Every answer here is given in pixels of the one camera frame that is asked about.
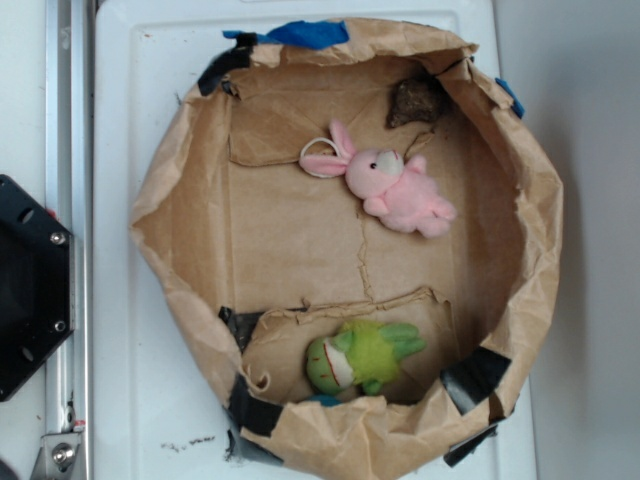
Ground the dark brown rock lump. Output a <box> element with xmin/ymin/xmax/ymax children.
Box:
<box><xmin>387</xmin><ymin>77</ymin><xmax>449</xmax><ymax>128</ymax></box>

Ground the green plush toy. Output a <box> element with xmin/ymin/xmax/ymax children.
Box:
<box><xmin>305</xmin><ymin>319</ymin><xmax>426</xmax><ymax>396</ymax></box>

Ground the pink plush bunny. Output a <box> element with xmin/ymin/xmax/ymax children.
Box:
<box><xmin>299</xmin><ymin>120</ymin><xmax>457</xmax><ymax>238</ymax></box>

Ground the brown paper bag bin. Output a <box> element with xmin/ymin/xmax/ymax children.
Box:
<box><xmin>131</xmin><ymin>18</ymin><xmax>563</xmax><ymax>479</ymax></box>

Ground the metal corner bracket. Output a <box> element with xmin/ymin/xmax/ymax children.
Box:
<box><xmin>30</xmin><ymin>432</ymin><xmax>84</xmax><ymax>480</ymax></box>

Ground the white plastic tray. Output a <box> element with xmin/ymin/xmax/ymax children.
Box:
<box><xmin>92</xmin><ymin>1</ymin><xmax>535</xmax><ymax>479</ymax></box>

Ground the blue ball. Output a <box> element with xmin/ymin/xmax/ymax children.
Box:
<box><xmin>306</xmin><ymin>394</ymin><xmax>342</xmax><ymax>407</ymax></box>

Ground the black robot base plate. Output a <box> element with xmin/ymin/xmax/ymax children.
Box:
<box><xmin>0</xmin><ymin>175</ymin><xmax>73</xmax><ymax>402</ymax></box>

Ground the aluminium frame rail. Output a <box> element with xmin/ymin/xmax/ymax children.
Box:
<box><xmin>45</xmin><ymin>1</ymin><xmax>98</xmax><ymax>479</ymax></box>

